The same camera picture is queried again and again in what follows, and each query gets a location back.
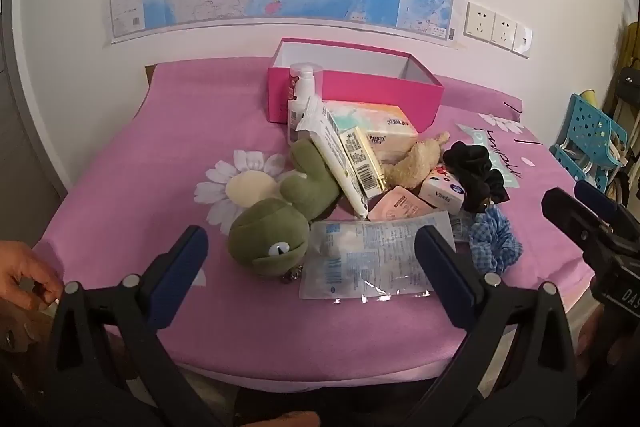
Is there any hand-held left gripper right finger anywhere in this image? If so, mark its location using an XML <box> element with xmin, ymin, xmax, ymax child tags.
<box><xmin>414</xmin><ymin>224</ymin><xmax>576</xmax><ymax>427</ymax></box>

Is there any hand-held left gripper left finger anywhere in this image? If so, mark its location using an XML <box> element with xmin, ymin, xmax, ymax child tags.
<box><xmin>45</xmin><ymin>224</ymin><xmax>221</xmax><ymax>427</ymax></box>

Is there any pink cardboard box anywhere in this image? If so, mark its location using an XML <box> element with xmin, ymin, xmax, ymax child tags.
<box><xmin>266</xmin><ymin>38</ymin><xmax>445</xmax><ymax>134</ymax></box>

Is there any black handbag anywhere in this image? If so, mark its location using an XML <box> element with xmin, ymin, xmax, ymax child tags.
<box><xmin>616</xmin><ymin>67</ymin><xmax>640</xmax><ymax>100</ymax></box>

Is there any glossy white wall switch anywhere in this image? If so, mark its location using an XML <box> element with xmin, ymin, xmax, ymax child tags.
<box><xmin>512</xmin><ymin>23</ymin><xmax>533</xmax><ymax>58</ymax></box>

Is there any pink sachet packet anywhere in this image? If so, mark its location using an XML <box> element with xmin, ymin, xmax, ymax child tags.
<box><xmin>368</xmin><ymin>186</ymin><xmax>438</xmax><ymax>222</ymax></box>

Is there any green plush frog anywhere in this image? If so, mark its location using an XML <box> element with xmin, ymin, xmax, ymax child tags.
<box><xmin>228</xmin><ymin>139</ymin><xmax>342</xmax><ymax>277</ymax></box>

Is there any white pump bottle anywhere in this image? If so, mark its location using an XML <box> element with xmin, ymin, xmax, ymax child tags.
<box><xmin>286</xmin><ymin>63</ymin><xmax>323</xmax><ymax>146</ymax></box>

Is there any small floral tissue pack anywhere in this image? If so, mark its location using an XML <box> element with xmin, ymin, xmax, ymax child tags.
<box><xmin>417</xmin><ymin>169</ymin><xmax>468</xmax><ymax>215</ymax></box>

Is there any long white printed pack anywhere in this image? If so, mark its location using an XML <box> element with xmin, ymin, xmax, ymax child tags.
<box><xmin>295</xmin><ymin>97</ymin><xmax>371</xmax><ymax>219</ymax></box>

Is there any large pastel tissue pack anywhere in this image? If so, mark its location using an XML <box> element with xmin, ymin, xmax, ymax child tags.
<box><xmin>322</xmin><ymin>99</ymin><xmax>420</xmax><ymax>165</ymax></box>

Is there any yellow tissue pack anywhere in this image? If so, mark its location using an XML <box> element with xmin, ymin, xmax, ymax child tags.
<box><xmin>339</xmin><ymin>126</ymin><xmax>386</xmax><ymax>200</ymax></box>

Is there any clear plastic packet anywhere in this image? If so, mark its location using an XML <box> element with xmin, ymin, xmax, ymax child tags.
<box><xmin>299</xmin><ymin>212</ymin><xmax>457</xmax><ymax>300</ymax></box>

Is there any beige plush bunny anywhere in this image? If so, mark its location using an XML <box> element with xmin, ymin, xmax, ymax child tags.
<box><xmin>382</xmin><ymin>132</ymin><xmax>451</xmax><ymax>188</ymax></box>

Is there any blue plastic basket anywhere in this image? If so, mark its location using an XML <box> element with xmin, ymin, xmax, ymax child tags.
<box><xmin>549</xmin><ymin>93</ymin><xmax>628</xmax><ymax>182</ymax></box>

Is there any white wall socket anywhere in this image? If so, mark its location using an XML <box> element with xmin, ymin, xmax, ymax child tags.
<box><xmin>491</xmin><ymin>13</ymin><xmax>518</xmax><ymax>48</ymax></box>
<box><xmin>463</xmin><ymin>2</ymin><xmax>496</xmax><ymax>42</ymax></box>

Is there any black scrunchie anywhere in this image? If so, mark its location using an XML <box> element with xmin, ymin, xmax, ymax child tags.
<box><xmin>442</xmin><ymin>144</ymin><xmax>510</xmax><ymax>214</ymax></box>

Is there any blue checkered scrunchie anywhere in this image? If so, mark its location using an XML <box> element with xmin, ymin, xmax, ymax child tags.
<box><xmin>467</xmin><ymin>205</ymin><xmax>523</xmax><ymax>278</ymax></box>

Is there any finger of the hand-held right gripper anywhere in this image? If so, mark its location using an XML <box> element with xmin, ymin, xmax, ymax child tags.
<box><xmin>542</xmin><ymin>188</ymin><xmax>618</xmax><ymax>278</ymax></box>
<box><xmin>574</xmin><ymin>179</ymin><xmax>621</xmax><ymax>228</ymax></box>

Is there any mustard yellow sweater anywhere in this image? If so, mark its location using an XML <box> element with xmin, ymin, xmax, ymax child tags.
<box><xmin>620</xmin><ymin>22</ymin><xmax>640</xmax><ymax>70</ymax></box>

